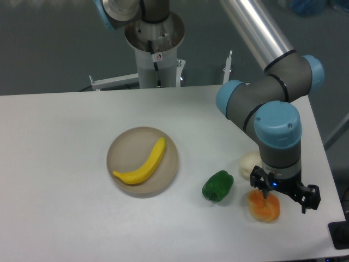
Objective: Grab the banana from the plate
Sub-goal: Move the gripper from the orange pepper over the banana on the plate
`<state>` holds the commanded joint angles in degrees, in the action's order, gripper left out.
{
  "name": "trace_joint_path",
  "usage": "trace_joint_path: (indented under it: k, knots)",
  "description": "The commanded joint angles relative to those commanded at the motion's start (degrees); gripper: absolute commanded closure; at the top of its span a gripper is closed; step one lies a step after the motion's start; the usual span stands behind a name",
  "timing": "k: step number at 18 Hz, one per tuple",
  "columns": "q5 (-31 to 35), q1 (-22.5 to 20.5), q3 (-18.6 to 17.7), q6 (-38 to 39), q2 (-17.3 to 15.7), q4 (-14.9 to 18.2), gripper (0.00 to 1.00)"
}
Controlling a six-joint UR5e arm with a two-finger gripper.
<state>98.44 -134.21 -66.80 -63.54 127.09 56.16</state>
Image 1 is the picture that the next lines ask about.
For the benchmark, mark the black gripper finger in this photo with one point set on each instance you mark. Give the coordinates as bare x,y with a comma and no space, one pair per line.
307,196
262,180

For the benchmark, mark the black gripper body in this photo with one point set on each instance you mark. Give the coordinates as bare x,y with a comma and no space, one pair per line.
282,184

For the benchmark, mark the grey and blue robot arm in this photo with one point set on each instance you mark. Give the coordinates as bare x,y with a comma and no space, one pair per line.
263,109

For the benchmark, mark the yellow toy banana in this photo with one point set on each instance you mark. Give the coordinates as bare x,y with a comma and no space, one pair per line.
148,167

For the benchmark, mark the beige round plate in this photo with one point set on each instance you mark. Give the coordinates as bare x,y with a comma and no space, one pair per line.
131,149

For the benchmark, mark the white toy garlic bulb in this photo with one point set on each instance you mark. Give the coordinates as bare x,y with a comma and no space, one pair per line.
247,163

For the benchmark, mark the orange toy bread roll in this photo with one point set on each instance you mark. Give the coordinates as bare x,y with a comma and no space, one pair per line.
265,210

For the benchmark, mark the black device at table edge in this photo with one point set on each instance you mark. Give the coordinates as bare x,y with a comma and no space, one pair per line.
339,234

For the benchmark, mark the green toy bell pepper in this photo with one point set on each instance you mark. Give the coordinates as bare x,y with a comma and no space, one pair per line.
218,186

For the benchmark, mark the blue plastic bag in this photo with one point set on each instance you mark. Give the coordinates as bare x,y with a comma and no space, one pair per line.
310,8

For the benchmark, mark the grey metal frame leg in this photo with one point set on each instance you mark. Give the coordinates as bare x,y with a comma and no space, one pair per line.
340,129

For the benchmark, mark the white metal bracket right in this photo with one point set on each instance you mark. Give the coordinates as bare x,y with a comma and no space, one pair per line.
227,69

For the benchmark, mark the white metal bracket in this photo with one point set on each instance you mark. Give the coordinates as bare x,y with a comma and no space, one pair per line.
227,69
115,83

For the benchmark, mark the white metal bracket left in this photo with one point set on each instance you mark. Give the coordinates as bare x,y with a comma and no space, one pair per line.
115,83

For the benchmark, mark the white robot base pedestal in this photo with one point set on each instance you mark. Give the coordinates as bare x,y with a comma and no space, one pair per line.
155,46

